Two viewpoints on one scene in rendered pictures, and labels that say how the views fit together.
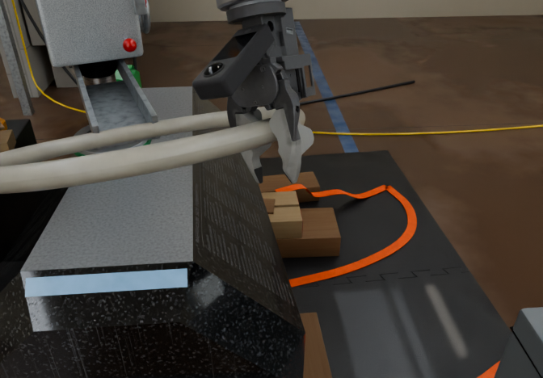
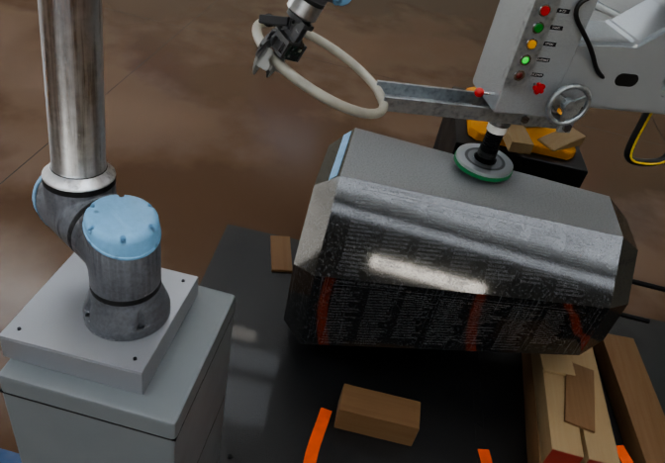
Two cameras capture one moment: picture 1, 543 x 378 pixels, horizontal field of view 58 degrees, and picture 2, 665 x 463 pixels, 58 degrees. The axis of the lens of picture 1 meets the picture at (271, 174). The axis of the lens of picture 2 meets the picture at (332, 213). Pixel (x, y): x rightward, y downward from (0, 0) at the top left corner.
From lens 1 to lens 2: 1.88 m
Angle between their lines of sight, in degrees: 77
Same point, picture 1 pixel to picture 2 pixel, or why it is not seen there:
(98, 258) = (355, 147)
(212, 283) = (332, 194)
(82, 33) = (485, 72)
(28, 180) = not seen: hidden behind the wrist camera
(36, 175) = not seen: hidden behind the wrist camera
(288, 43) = (293, 34)
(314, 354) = (369, 406)
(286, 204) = (586, 443)
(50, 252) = (367, 136)
